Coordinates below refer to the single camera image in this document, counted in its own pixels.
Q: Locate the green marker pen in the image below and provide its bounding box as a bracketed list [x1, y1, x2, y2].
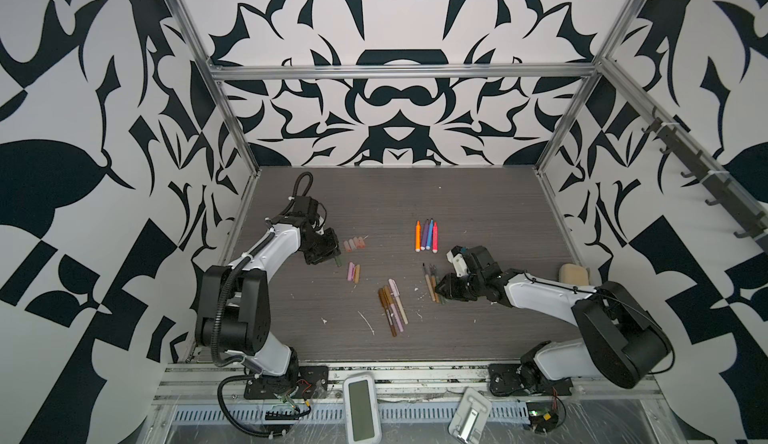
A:
[435, 287, 446, 305]

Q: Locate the black wall hook rail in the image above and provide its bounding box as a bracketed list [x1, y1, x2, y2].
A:
[643, 109, 767, 253]

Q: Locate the ochre cap pink marker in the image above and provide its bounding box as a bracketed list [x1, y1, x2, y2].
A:
[383, 286, 404, 334]

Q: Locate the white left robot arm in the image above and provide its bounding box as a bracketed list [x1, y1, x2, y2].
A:
[195, 172, 340, 393]

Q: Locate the brown marker pen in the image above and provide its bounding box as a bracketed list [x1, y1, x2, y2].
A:
[378, 288, 397, 337]

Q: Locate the beige whiteboard eraser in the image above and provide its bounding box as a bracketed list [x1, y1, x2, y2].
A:
[559, 263, 591, 287]

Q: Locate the white tablet device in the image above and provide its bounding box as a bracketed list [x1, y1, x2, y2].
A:
[343, 373, 383, 444]

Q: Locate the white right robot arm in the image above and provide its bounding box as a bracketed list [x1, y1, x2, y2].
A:
[435, 246, 675, 397]

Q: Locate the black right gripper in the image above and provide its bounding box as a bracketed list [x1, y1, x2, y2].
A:
[432, 273, 486, 300]

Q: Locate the small white device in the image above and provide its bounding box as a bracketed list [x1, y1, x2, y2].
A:
[448, 389, 492, 444]

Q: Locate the tan marker pen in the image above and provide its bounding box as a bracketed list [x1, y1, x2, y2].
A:
[422, 263, 437, 302]

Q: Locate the pink cap brown marker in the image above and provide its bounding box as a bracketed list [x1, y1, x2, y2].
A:
[429, 265, 438, 293]

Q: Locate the blue highlighter pen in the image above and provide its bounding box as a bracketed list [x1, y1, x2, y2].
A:
[424, 219, 434, 250]

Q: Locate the purple highlighter pen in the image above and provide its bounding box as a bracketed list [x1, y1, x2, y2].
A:
[419, 219, 430, 251]

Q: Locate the orange highlighter pen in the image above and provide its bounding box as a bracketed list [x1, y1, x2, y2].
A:
[414, 220, 422, 252]

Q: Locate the red highlighter pen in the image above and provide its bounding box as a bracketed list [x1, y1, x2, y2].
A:
[429, 220, 438, 253]

